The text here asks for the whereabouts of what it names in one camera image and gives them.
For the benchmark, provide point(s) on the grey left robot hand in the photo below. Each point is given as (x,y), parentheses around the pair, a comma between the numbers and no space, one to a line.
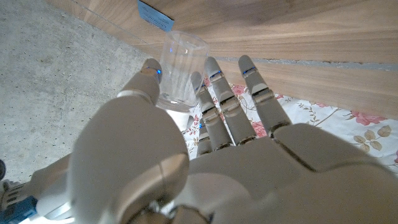
(248,180)

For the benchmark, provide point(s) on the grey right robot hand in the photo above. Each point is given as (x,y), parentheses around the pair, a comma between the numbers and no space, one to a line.
(40,193)

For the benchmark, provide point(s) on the clear plastic medicine bottle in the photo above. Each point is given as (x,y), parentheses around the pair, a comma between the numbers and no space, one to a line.
(183,70)

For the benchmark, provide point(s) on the blue sugar packet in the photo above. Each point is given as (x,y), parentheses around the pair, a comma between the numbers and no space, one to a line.
(155,17)

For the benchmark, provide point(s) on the floral backdrop cloth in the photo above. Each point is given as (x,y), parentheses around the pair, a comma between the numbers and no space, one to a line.
(326,124)

